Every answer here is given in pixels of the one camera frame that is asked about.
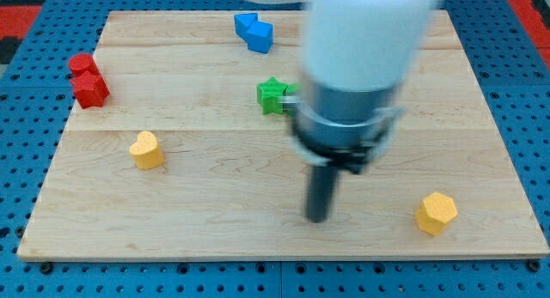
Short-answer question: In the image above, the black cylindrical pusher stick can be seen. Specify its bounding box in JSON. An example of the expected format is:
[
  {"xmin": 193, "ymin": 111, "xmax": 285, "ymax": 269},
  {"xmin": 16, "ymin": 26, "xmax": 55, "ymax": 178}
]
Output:
[{"xmin": 305, "ymin": 166, "xmax": 339, "ymax": 223}]

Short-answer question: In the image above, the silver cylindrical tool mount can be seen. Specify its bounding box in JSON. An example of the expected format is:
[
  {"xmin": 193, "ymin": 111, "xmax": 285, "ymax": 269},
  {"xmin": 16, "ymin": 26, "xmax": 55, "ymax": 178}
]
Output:
[{"xmin": 279, "ymin": 75, "xmax": 404, "ymax": 174}]

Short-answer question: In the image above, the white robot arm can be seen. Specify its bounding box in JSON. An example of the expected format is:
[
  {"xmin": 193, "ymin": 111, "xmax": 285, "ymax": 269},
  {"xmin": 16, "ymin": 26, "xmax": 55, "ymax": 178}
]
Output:
[{"xmin": 247, "ymin": 0, "xmax": 442, "ymax": 222}]

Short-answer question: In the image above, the yellow heart block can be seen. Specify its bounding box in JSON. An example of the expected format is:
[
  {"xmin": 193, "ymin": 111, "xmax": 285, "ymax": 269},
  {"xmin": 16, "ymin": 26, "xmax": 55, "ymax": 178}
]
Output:
[{"xmin": 129, "ymin": 131, "xmax": 165, "ymax": 170}]

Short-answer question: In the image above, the green star block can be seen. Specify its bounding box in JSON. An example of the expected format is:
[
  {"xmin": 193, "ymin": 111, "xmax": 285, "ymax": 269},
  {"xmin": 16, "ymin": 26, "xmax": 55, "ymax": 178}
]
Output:
[{"xmin": 256, "ymin": 77, "xmax": 288, "ymax": 114}]

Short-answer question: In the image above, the yellow hexagon block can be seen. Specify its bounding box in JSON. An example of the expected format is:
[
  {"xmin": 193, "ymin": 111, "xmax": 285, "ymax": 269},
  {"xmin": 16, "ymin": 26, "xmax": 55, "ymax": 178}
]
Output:
[{"xmin": 415, "ymin": 192, "xmax": 459, "ymax": 236}]

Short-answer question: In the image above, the blue pentagon block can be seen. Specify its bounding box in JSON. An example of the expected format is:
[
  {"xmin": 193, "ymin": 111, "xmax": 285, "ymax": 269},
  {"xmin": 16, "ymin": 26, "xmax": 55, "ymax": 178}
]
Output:
[{"xmin": 246, "ymin": 21, "xmax": 273, "ymax": 54}]

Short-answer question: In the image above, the wooden board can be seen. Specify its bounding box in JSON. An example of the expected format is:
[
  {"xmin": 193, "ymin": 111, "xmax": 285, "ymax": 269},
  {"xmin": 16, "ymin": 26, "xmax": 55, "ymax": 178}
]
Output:
[{"xmin": 17, "ymin": 10, "xmax": 549, "ymax": 262}]

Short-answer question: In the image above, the blue triangle block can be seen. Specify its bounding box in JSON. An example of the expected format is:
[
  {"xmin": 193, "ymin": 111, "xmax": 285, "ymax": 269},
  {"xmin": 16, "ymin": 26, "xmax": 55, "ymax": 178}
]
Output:
[{"xmin": 234, "ymin": 13, "xmax": 258, "ymax": 40}]

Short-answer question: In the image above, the red star block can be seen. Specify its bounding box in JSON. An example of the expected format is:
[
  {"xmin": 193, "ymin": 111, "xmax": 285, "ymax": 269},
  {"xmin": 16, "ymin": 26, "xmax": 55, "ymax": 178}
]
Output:
[{"xmin": 70, "ymin": 71, "xmax": 110, "ymax": 109}]

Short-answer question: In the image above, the red cylinder block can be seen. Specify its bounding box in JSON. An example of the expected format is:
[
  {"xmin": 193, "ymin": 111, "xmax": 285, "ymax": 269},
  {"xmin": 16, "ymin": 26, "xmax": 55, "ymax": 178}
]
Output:
[{"xmin": 68, "ymin": 53, "xmax": 100, "ymax": 77}]

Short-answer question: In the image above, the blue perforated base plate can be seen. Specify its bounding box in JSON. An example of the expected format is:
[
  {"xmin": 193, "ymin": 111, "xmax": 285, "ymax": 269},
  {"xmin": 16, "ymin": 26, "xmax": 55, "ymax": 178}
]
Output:
[{"xmin": 1, "ymin": 0, "xmax": 549, "ymax": 297}]

